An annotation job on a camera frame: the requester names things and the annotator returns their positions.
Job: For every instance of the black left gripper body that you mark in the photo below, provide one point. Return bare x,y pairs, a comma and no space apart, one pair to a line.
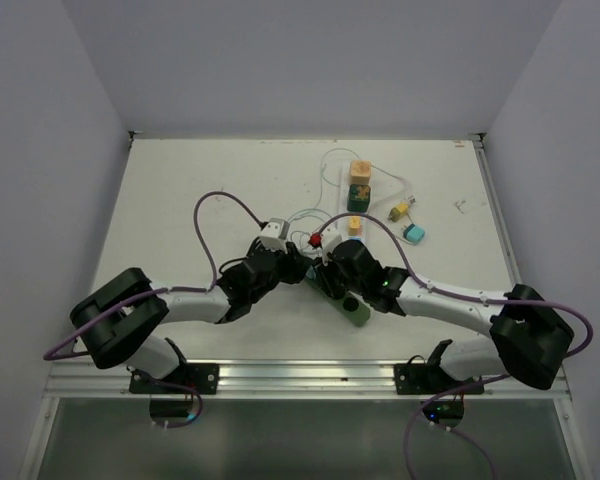
285,272

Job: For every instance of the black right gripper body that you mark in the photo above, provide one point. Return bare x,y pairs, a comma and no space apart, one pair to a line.
334,280

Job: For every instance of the green power strip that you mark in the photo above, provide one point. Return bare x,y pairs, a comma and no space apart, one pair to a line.
349,306

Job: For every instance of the teal USB charger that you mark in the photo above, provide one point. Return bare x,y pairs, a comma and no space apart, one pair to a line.
413,234

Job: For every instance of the yellow USB charger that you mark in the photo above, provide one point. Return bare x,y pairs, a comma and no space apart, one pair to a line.
398,212

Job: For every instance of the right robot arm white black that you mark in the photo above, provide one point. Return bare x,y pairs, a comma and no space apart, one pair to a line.
518,333

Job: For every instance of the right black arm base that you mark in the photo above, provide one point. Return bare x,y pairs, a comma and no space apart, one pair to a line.
416,377

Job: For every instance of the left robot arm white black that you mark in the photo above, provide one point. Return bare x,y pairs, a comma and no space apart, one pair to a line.
116,323

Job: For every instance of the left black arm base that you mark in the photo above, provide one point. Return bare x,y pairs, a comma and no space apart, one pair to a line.
202,377

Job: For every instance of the small yellow plug on strip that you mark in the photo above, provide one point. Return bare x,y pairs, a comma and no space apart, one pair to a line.
354,226

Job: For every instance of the white three-pin plug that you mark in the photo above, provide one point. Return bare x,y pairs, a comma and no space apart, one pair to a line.
411,201

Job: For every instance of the orange cube socket adapter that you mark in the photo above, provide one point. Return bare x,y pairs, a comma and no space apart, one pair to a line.
360,172

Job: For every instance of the white power strip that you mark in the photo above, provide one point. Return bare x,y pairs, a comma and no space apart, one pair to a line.
342,223

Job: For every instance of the dark green cube adapter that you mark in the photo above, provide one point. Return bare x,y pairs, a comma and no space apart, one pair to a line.
358,198

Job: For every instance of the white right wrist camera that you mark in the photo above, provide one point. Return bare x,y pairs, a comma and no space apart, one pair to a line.
326,240

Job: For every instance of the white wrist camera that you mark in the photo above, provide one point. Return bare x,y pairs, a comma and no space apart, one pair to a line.
326,240
273,236

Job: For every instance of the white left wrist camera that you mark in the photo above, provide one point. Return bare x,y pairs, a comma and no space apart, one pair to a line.
273,236

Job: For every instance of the aluminium mounting rail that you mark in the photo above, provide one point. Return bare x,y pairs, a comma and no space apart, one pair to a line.
244,379

